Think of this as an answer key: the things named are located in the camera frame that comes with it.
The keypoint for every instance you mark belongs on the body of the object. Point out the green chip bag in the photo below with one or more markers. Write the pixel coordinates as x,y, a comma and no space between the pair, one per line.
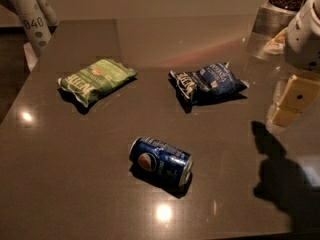
96,81

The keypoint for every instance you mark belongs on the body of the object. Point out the coffee bean jar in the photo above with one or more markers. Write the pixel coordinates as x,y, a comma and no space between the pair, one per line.
274,15

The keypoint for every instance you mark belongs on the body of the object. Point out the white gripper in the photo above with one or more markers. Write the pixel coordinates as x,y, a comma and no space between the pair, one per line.
304,42

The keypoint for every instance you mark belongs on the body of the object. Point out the blue pepsi can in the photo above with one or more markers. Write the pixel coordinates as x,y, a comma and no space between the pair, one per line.
162,161

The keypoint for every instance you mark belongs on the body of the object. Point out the blue chip bag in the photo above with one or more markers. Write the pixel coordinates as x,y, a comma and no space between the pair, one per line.
209,83

